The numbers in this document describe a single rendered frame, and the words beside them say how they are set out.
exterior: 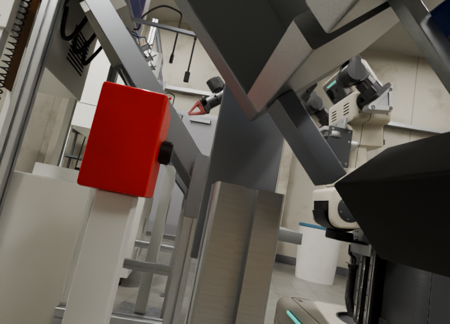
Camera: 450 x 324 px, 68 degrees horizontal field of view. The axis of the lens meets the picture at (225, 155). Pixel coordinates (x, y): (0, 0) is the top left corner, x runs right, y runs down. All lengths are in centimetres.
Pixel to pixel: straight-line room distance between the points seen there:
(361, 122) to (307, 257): 299
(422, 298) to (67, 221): 118
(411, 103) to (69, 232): 597
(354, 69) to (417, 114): 507
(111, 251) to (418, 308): 114
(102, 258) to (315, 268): 389
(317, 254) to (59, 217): 363
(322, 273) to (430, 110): 347
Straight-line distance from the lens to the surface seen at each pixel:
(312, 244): 431
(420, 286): 144
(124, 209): 54
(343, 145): 144
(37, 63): 104
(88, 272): 56
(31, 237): 102
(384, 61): 655
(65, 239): 99
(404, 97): 643
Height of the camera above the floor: 62
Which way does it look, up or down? 9 degrees up
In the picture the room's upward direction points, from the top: 11 degrees clockwise
